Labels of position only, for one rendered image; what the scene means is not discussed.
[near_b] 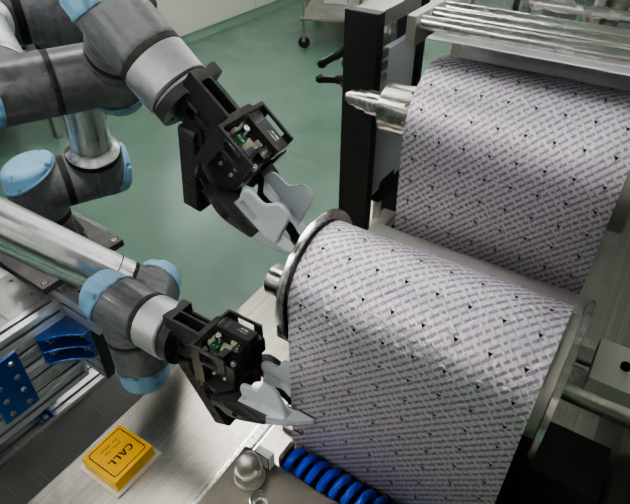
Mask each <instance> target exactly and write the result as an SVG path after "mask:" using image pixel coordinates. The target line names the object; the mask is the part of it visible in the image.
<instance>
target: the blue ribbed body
mask: <svg viewBox="0 0 630 504"><path fill-rule="evenodd" d="M292 466H293V467H295V470H294V473H293V475H294V476H296V477H297V478H299V479H301V477H302V476H303V474H304V473H305V474H306V477H305V480H304V482H305V483H307V484H308V485H310V486H312V484H313V483H314V481H315V480H316V481H318V483H317V485H316V490H318V491H320V492H321V493H323V492H324V490H325V489H326V487H327V488H329V489H330V490H329V492H328V494H327V496H328V497H329V498H331V499H333V500H335V498H336V497H337V495H338V494H339V495H340V496H341V499H340V500H339V504H349V502H352V503H353V504H389V500H388V498H386V497H385V496H380V497H378V498H377V494H376V491H374V490H373V489H367V490H365V487H364V484H363V483H361V482H354V483H353V479H352V477H351V476H350V475H341V471H340V470H339V469H338V468H331V469H330V466H329V464H328V463H327V462H326V461H320V462H319V459H318V457H317V456H316V455H314V454H310V455H308V453H307V451H306V450H305V449H304V448H297V449H295V450H294V451H293V452H291V453H290V454H289V455H288V457H287V459H286V460H285V462H284V464H283V469H284V470H286V471H289V470H290V469H291V467H292Z"/></svg>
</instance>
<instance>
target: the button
mask: <svg viewBox="0 0 630 504"><path fill-rule="evenodd" d="M154 455H155V453H154V450H153V447H152V445H150V444H149V443H147V442H146V441H145V440H143V439H142V438H140V437H139V436H137V435H136V434H134V433H133V432H131V431H130V430H128V429H127V428H126V427H124V426H123V425H121V424H119V425H117V426H116V427H115V428H114V429H113V430H112V431H111V432H110V433H109V434H108V435H107V436H106V437H105V438H104V439H102V440H101V441H100V442H99V443H98V444H97V445H96V446H95V447H94V448H93V449H92V450H91V451H90V452H89V453H87V454H86V455H85V456H84V457H83V459H82V460H83V462H84V464H85V466H86V468H87V469H89V470H90V471H91V472H92V473H94V474H95V475H96V476H98V477H99V478H100V479H102V480H103V481H104V482H106V483H107V484H108V485H109V486H111V487H112V488H113V489H115V490H116V491H118V492H119V491H120V490H121V489H122V488H123V487H124V486H125V485H126V484H127V483H128V482H129V481H130V480H131V479H132V478H133V477H134V476H135V475H136V474H137V473H138V472H139V471H140V470H141V469H142V468H143V466H144V465H145V464H146V463H147V462H148V461H149V460H150V459H151V458H152V457H153V456H154Z"/></svg>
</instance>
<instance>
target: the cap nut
mask: <svg viewBox="0 0 630 504"><path fill-rule="evenodd" d="M264 481H265V470H264V468H263V464H262V461H261V460H260V459H259V458H258V456H257V454H256V453H255V452H253V451H251V450H245V451H243V452H241V453H240V454H239V456H238V457H237V460H236V466H235V472H234V482H235V485H236V486H237V488H239V489H240V490H242V491H244V492H252V491H255V490H257V489H259V488H260V487H261V486H262V485H263V483H264Z"/></svg>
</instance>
